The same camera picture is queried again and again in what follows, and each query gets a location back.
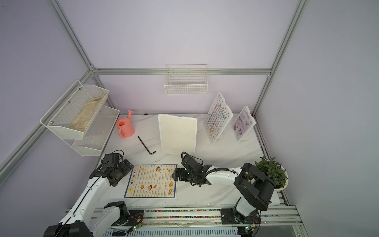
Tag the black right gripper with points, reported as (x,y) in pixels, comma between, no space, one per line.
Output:
(182,177)

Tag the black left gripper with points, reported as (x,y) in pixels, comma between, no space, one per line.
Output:
(126,169)

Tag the large dim sum menu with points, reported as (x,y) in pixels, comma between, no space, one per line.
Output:
(151,181)

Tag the large white board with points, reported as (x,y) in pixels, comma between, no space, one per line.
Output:
(177,134)
(217,118)

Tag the large white board front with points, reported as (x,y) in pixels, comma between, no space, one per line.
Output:
(217,118)

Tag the dotted table price menu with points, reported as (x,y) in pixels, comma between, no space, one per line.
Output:
(216,118)

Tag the small special menu flyer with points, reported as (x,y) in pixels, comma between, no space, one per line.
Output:
(242,123)

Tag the narrow white rack box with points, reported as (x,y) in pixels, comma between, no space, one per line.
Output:
(243,123)

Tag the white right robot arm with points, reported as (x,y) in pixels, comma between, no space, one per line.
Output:
(255,187)

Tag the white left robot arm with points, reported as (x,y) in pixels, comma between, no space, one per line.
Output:
(77,222)

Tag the black allen key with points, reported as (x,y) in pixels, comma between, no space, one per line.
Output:
(147,149)

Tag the pink plastic cup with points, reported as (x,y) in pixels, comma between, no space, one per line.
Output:
(125,126)

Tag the beige cloth in shelf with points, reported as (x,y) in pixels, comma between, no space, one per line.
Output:
(82,120)

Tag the upper white mesh shelf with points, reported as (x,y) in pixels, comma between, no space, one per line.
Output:
(59,117)

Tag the potted green plant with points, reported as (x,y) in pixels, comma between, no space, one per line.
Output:
(275,171)

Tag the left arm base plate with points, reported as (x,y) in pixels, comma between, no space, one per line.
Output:
(127,217)

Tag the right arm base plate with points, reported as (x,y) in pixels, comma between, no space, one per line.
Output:
(231,216)

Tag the white wire wall basket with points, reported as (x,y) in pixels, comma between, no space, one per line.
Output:
(186,79)

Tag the aluminium front rail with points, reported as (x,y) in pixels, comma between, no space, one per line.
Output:
(212,217)

